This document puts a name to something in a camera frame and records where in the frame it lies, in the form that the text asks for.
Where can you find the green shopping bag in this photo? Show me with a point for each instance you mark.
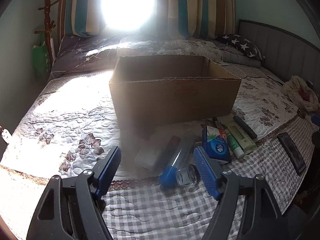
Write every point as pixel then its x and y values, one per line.
pixel 41 57

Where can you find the white hanging stick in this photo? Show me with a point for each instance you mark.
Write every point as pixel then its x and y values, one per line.
pixel 52 50

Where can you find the small clear glass jar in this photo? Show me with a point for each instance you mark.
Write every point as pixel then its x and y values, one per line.
pixel 187 176

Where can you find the checkered quilted mat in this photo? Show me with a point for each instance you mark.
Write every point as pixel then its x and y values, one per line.
pixel 237 71

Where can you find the navy star print pillow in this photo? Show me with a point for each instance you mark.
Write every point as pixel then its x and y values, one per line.
pixel 240 45

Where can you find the clear bottle with blue cap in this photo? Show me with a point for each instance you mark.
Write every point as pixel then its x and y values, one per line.
pixel 168 176

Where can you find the folded grey duvet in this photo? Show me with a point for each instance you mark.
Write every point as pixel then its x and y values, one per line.
pixel 240 60

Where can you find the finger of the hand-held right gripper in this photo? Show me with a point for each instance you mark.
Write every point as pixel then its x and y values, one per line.
pixel 317 140
pixel 316 119

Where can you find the cream plastic bag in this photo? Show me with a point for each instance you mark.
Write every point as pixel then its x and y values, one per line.
pixel 296 90

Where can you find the purple star print duvet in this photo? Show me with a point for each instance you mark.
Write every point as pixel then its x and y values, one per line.
pixel 82 52

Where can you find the floral quilted bedspread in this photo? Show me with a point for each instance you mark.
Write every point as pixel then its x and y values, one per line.
pixel 75 120

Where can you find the white power plug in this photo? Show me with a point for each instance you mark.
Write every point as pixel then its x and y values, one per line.
pixel 5 133

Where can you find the green and white tube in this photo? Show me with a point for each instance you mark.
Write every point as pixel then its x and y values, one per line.
pixel 235 145

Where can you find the bright window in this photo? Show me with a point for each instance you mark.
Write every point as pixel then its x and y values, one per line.
pixel 127 2

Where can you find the wide striped curtain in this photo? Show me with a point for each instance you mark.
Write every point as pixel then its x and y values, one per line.
pixel 200 5

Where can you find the black smartphone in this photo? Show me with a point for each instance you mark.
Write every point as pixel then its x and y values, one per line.
pixel 291 152

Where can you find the wooden coat rack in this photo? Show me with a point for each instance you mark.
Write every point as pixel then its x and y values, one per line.
pixel 47 17

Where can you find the narrow striped curtain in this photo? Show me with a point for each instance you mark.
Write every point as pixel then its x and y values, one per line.
pixel 77 10

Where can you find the black marker pen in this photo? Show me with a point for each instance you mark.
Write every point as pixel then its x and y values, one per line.
pixel 245 127

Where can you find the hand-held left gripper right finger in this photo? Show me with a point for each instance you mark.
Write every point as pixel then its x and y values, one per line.
pixel 206 173

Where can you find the white charger block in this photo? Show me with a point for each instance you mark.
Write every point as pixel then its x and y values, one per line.
pixel 147 160

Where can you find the folded floral quilt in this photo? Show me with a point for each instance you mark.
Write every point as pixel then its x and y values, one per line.
pixel 175 46

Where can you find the grey padded headboard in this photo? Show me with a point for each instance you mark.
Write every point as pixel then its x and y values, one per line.
pixel 280 47

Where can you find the blue tissue packet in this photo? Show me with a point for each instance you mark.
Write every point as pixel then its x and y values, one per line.
pixel 216 146

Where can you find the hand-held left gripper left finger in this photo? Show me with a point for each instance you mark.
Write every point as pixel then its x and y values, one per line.
pixel 110 170

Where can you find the brown cardboard box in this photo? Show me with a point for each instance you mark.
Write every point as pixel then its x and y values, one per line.
pixel 175 100

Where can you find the pale green packet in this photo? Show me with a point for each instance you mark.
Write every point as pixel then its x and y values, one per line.
pixel 243 137

